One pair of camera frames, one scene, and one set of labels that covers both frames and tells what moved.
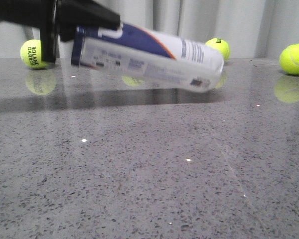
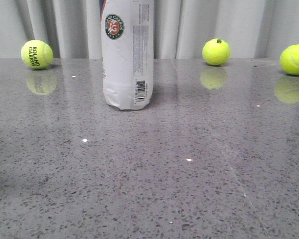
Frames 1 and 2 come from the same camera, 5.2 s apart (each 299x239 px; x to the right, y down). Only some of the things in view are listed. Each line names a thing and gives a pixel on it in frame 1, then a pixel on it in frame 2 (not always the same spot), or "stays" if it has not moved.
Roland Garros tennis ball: [31, 54] stays
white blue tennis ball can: [169, 59] → [127, 31]
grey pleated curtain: [251, 28] stays
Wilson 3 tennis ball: [220, 44] stays
